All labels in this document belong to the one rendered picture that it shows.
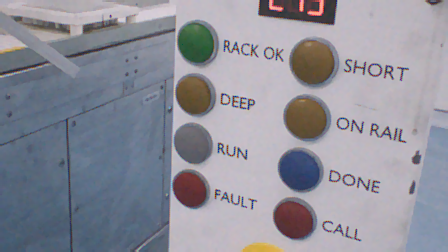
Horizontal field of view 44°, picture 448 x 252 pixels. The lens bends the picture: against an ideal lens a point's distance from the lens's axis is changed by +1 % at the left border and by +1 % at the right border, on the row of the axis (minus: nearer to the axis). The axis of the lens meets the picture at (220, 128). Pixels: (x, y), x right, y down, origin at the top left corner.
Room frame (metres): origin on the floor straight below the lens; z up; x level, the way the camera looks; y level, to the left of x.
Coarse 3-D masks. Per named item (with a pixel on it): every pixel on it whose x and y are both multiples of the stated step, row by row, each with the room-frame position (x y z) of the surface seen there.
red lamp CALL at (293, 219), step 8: (280, 208) 0.33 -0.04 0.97; (288, 208) 0.32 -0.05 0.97; (296, 208) 0.32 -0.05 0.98; (304, 208) 0.32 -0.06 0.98; (280, 216) 0.33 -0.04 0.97; (288, 216) 0.32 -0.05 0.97; (296, 216) 0.32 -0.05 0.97; (304, 216) 0.32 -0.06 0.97; (280, 224) 0.33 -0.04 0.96; (288, 224) 0.32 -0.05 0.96; (296, 224) 0.32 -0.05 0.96; (304, 224) 0.32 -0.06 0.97; (312, 224) 0.32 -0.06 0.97; (288, 232) 0.32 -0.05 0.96; (296, 232) 0.32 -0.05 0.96; (304, 232) 0.32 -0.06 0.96
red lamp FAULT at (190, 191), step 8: (184, 176) 0.36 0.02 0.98; (192, 176) 0.36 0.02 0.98; (176, 184) 0.36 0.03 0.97; (184, 184) 0.36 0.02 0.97; (192, 184) 0.35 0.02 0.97; (200, 184) 0.35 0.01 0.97; (176, 192) 0.36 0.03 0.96; (184, 192) 0.36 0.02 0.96; (192, 192) 0.35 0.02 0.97; (200, 192) 0.35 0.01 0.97; (184, 200) 0.36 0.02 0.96; (192, 200) 0.35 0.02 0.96; (200, 200) 0.35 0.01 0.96
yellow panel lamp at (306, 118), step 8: (296, 104) 0.33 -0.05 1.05; (304, 104) 0.32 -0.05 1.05; (312, 104) 0.32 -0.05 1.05; (288, 112) 0.33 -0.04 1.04; (296, 112) 0.32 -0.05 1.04; (304, 112) 0.32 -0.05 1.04; (312, 112) 0.32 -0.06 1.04; (320, 112) 0.32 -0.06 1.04; (288, 120) 0.33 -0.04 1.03; (296, 120) 0.32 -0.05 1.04; (304, 120) 0.32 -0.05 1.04; (312, 120) 0.32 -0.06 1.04; (320, 120) 0.32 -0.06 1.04; (296, 128) 0.32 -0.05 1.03; (304, 128) 0.32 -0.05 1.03; (312, 128) 0.32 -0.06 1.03; (320, 128) 0.32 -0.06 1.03; (304, 136) 0.32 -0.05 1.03; (312, 136) 0.32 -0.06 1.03
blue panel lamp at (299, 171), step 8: (296, 152) 0.33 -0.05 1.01; (288, 160) 0.33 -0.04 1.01; (296, 160) 0.32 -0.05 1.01; (304, 160) 0.32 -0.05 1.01; (312, 160) 0.32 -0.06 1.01; (280, 168) 0.33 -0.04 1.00; (288, 168) 0.32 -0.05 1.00; (296, 168) 0.32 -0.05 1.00; (304, 168) 0.32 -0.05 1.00; (312, 168) 0.32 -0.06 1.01; (288, 176) 0.32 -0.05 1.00; (296, 176) 0.32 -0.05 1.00; (304, 176) 0.32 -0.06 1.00; (312, 176) 0.32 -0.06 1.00; (288, 184) 0.33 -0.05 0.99; (296, 184) 0.32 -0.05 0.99; (304, 184) 0.32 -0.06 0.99; (312, 184) 0.32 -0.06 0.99
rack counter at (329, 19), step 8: (264, 0) 0.34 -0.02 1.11; (328, 0) 0.33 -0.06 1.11; (336, 0) 0.32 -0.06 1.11; (264, 8) 0.34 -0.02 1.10; (328, 8) 0.33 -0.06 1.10; (272, 16) 0.34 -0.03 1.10; (280, 16) 0.34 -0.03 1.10; (288, 16) 0.34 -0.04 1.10; (296, 16) 0.33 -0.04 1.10; (304, 16) 0.33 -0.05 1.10; (312, 16) 0.33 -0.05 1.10; (328, 16) 0.32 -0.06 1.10; (328, 24) 0.32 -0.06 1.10
